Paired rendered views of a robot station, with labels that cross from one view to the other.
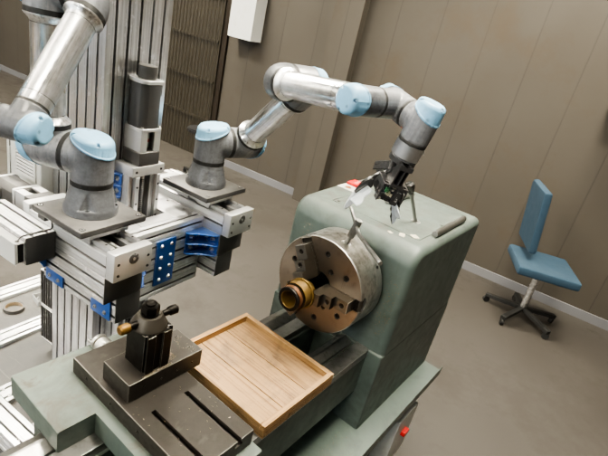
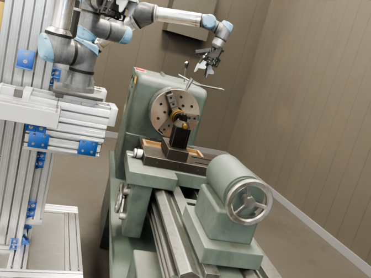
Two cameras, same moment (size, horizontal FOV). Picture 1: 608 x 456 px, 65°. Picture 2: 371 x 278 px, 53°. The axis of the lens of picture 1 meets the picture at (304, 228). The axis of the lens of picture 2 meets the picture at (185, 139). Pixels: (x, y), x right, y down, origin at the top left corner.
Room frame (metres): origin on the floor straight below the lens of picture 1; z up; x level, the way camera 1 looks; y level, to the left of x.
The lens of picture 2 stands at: (-0.34, 1.56, 1.45)
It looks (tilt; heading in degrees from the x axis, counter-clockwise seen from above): 12 degrees down; 312
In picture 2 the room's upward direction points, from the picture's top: 15 degrees clockwise
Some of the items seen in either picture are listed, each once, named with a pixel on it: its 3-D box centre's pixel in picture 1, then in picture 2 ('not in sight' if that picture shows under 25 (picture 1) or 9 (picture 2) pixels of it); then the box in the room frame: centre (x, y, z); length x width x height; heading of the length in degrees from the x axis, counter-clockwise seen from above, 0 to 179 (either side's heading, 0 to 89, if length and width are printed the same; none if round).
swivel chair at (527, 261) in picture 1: (542, 260); not in sight; (3.46, -1.86, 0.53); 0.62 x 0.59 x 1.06; 62
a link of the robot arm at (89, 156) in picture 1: (90, 156); (83, 54); (1.25, 0.64, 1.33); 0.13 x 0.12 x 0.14; 85
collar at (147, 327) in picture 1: (149, 318); (182, 123); (0.86, 0.29, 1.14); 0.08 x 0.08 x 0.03
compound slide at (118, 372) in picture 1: (154, 363); (174, 149); (0.88, 0.27, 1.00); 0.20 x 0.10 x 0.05; 147
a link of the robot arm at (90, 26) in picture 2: not in sight; (92, 26); (1.00, 0.77, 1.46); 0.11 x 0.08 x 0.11; 85
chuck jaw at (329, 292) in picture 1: (337, 300); (190, 117); (1.21, -0.14, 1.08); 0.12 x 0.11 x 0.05; 57
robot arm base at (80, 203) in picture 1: (91, 194); (79, 79); (1.25, 0.63, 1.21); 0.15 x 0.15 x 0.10
